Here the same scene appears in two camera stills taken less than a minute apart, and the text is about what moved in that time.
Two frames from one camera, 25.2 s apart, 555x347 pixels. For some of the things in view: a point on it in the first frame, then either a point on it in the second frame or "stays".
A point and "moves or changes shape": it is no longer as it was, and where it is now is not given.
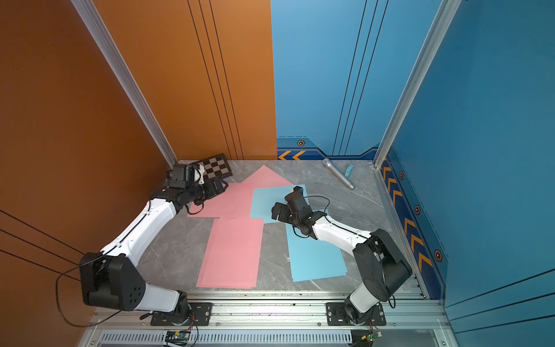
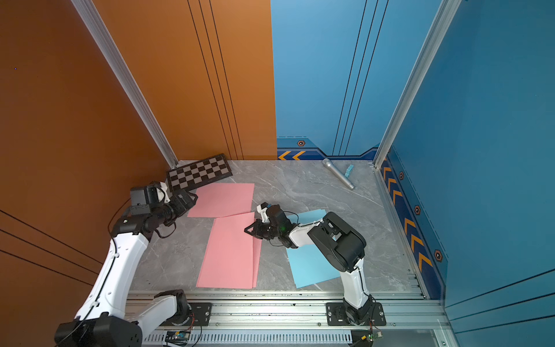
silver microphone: (327, 163) stays
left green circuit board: (177, 337) stays
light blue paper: (311, 259) stays
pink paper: (236, 201) moves or changes shape
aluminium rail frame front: (270, 321) stays
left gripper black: (214, 191) -> (181, 207)
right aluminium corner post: (440, 22) stays
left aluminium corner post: (89, 11) stays
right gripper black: (284, 210) -> (257, 225)
